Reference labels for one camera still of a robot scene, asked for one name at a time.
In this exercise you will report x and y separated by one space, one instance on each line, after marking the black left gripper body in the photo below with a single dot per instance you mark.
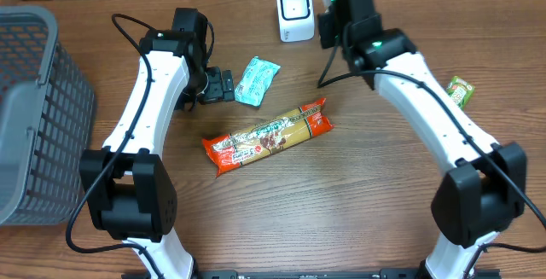
219 86

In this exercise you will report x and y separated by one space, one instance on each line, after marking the teal tissue packet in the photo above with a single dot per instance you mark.
256 80

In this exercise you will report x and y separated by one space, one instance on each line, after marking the red spaghetti packet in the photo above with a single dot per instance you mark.
256 142

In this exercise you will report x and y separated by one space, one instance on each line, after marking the green snack carton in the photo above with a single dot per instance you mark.
460 91

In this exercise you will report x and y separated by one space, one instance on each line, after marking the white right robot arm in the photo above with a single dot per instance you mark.
483 182

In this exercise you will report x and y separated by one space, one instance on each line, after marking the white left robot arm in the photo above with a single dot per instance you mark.
126 186

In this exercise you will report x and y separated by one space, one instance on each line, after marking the white barcode scanner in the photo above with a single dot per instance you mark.
296 20

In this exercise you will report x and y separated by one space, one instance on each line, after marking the grey plastic shopping basket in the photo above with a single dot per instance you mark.
47 113

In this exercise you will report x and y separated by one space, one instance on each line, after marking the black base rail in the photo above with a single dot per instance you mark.
387 273

